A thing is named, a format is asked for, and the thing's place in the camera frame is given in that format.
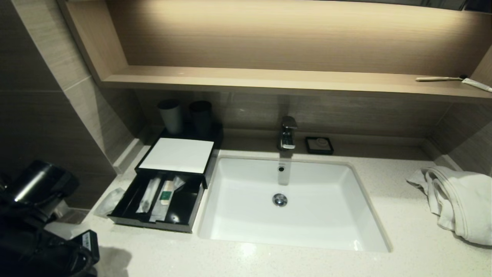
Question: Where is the white toothpaste tube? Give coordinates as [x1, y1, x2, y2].
[461, 77, 492, 93]

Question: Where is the beige toothbrush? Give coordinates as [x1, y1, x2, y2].
[415, 75, 467, 82]

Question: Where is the clear plastic wrapper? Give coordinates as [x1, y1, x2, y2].
[149, 176, 187, 223]

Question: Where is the small white green-labelled tube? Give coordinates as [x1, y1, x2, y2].
[160, 181, 174, 206]

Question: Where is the white rectangular sink basin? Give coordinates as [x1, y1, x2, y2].
[198, 155, 392, 253]

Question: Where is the white square pad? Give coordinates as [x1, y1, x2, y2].
[138, 138, 215, 174]

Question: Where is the black cup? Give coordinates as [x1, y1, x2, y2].
[189, 101, 213, 135]

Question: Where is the chrome faucet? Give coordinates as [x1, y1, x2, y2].
[278, 116, 298, 150]

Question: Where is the black box drawer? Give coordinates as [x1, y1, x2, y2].
[108, 172, 205, 234]

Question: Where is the wooden wall shelf niche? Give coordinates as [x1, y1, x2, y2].
[58, 0, 492, 103]

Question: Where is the small crinkled clear sachet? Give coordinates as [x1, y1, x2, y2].
[93, 187, 126, 218]

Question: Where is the grey cup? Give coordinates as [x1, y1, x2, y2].
[158, 99, 184, 135]

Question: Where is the long packet with green label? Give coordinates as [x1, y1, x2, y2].
[136, 177, 162, 214]

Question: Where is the white crumpled towel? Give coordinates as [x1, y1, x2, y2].
[406, 166, 492, 246]

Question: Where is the black square soap dish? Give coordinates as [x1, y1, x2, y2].
[305, 137, 334, 155]

